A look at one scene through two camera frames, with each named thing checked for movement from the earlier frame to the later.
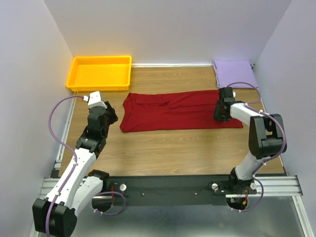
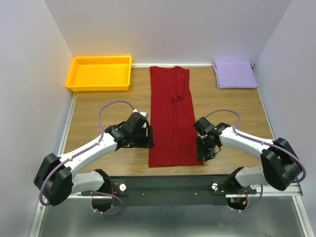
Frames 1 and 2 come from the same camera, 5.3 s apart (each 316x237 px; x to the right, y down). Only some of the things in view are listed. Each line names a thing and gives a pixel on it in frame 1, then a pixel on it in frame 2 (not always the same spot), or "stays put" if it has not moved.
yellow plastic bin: x=100 y=73 stays put
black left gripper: x=111 y=112 -> x=145 y=143
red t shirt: x=144 y=112 -> x=175 y=141
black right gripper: x=217 y=115 -> x=209 y=154
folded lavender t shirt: x=228 y=72 stays put
